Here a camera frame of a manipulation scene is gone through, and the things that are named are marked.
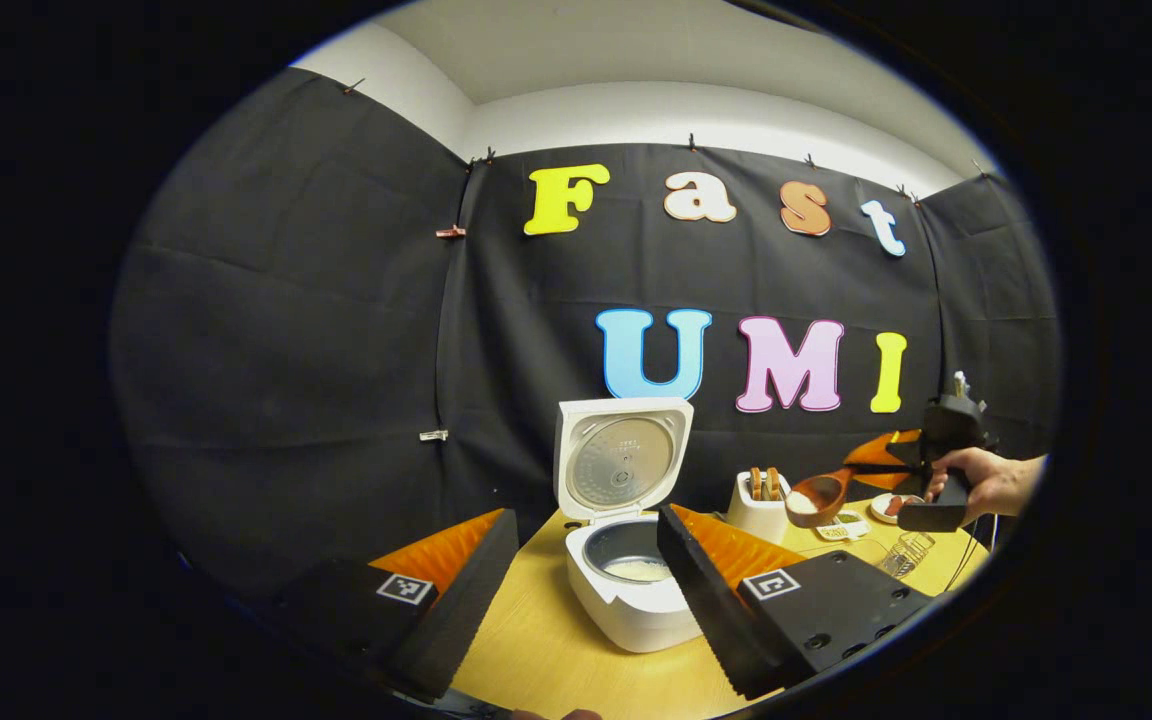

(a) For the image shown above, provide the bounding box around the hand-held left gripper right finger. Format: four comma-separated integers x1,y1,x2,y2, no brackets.
656,504,942,701

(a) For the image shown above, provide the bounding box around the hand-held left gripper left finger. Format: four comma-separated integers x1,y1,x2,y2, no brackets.
271,508,520,704

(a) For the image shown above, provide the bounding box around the brown wooden spoon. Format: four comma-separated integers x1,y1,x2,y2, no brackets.
785,463,922,529

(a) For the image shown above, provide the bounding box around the wire chopstick holder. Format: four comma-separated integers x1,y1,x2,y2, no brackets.
881,532,935,579

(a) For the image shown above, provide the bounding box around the white rice cooker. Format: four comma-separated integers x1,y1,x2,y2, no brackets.
553,397,707,654

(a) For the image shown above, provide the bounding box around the white round plate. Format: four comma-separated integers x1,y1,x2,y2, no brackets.
869,492,927,526

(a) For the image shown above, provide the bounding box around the white divided bean dish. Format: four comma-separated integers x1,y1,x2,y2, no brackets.
816,512,872,543

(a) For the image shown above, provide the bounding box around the white toaster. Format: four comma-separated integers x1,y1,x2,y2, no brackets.
726,468,793,546

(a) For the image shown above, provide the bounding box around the black backdrop cloth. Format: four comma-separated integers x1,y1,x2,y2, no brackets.
108,68,1065,601

